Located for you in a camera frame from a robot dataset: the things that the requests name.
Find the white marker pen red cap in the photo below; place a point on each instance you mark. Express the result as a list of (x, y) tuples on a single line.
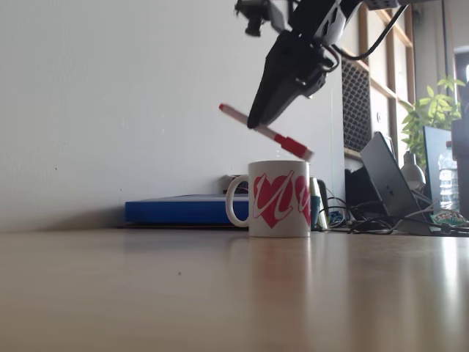
[(289, 143)]

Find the black perforated panel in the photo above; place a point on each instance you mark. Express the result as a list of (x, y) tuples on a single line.
[(355, 110)]

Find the wooden shelf unit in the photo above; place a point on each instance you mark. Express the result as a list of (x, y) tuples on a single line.
[(393, 73)]

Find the green and teal desk object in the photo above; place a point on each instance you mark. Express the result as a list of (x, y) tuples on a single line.
[(314, 190)]

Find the white mug with red hearts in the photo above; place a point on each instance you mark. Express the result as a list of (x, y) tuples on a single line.
[(273, 198)]

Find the black box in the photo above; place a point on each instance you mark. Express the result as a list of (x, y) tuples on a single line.
[(359, 190)]

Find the green potted plant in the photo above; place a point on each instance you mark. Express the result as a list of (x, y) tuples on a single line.
[(436, 106)]

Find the dark grey laptop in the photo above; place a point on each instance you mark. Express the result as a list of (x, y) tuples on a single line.
[(388, 183)]

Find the white desk lamp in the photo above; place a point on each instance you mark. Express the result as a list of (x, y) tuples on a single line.
[(412, 176)]

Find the black monitor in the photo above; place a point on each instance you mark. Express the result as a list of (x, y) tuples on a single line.
[(432, 165)]

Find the blue flat box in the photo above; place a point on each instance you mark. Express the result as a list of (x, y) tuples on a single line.
[(176, 210)]

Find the clear plastic water bottle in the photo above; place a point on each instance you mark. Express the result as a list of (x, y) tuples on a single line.
[(448, 176)]

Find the green snack packet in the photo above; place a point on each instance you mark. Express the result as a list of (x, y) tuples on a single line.
[(447, 218)]

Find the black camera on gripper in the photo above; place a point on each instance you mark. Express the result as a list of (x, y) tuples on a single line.
[(256, 11)]

